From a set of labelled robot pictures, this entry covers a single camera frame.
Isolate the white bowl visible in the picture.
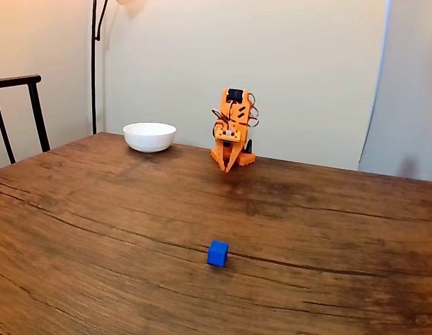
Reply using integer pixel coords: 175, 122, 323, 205
122, 121, 177, 154

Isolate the dark wooden chair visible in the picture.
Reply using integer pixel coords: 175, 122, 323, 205
0, 74, 52, 165

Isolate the gripper camera on orange plate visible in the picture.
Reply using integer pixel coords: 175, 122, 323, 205
215, 126, 245, 147

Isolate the blue cube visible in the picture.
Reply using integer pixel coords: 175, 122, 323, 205
207, 239, 230, 268

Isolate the black floor lamp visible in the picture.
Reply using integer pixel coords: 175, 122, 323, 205
91, 0, 149, 135

